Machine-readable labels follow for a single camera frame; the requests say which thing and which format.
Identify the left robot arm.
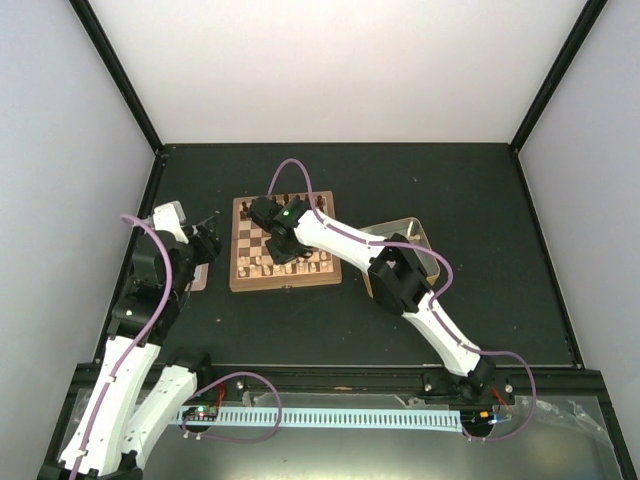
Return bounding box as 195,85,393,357
38,216,221,479

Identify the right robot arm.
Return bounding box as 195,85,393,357
247,196,495,403

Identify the wooden chess board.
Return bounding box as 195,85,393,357
229,196,342,292

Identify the dark chess pieces group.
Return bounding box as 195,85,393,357
233,191,333,220

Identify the small circuit board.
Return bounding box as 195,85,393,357
182,405,219,422

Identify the gold metal tin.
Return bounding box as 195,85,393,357
360,217,441,287

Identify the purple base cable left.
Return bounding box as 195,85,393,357
179,370,284,445

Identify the white slotted cable duct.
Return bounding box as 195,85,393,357
169,406,462,433

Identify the black frame post left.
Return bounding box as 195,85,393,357
69,0,163,155

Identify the black frame post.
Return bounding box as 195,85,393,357
509,0,608,155
69,0,163,155

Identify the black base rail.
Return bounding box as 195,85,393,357
79,362,601,406

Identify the black frame post right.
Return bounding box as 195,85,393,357
509,0,608,155

